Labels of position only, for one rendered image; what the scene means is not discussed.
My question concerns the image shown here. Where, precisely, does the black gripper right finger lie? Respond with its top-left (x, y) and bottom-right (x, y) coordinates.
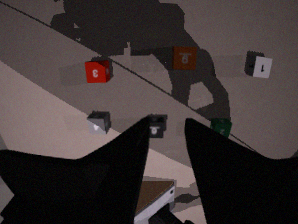
top-left (185, 119), bottom-right (298, 224)

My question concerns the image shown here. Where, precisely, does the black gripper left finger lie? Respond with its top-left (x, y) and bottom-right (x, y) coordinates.
top-left (0, 117), bottom-right (149, 224)

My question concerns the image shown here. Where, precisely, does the green block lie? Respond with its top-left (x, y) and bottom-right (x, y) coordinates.
top-left (210, 117), bottom-right (233, 139)

